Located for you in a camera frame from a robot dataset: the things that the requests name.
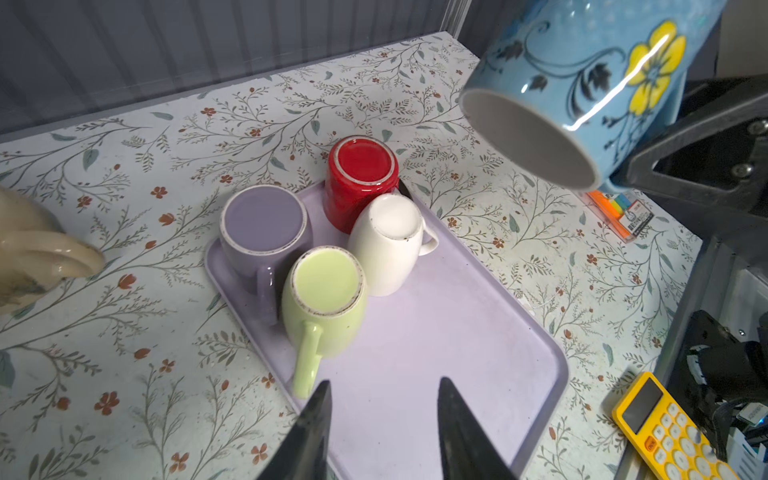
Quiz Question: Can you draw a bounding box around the lavender mug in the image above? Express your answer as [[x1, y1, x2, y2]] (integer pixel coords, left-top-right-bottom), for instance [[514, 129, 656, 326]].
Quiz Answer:
[[219, 185, 313, 326]]

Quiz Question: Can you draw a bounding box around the lavender tray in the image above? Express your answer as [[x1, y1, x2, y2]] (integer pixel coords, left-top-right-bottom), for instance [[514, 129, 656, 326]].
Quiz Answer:
[[205, 184, 568, 479]]

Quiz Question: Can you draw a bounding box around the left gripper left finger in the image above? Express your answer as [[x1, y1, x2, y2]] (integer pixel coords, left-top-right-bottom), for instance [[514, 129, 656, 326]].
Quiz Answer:
[[258, 380, 332, 480]]

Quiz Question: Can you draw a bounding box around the white mug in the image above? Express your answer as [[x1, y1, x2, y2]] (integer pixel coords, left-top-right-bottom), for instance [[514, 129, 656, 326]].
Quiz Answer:
[[347, 194, 439, 297]]

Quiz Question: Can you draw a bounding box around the blue mug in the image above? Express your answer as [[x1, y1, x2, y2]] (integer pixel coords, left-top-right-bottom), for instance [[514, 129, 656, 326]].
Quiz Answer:
[[459, 1, 725, 193]]

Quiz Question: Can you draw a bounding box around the green mug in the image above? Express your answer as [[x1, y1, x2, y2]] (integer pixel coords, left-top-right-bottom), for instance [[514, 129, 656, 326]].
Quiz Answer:
[[281, 245, 368, 399]]

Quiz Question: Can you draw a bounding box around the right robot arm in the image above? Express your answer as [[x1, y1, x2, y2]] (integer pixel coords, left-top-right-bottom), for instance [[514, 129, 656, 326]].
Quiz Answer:
[[613, 75, 767, 459]]

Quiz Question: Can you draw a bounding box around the yellow calculator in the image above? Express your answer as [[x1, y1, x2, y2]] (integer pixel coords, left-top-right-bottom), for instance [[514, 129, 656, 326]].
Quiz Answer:
[[612, 372, 738, 480]]

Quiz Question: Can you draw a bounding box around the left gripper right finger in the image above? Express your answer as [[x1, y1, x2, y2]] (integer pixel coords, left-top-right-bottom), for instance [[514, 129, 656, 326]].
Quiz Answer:
[[437, 377, 516, 480]]

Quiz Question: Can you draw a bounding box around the red mug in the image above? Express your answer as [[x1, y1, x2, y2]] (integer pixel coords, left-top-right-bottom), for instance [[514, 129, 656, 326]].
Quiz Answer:
[[323, 135, 400, 234]]

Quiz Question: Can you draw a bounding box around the beige speckled mug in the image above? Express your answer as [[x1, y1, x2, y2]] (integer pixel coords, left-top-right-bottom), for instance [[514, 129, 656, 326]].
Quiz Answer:
[[1, 188, 106, 314]]

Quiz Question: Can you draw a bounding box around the highlighter pen pack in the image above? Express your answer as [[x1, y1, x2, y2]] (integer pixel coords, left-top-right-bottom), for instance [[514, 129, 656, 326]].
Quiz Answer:
[[580, 191, 655, 243]]

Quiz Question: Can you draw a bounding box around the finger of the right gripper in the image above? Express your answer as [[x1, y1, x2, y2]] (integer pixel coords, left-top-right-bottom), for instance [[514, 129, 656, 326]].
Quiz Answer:
[[611, 74, 767, 216]]

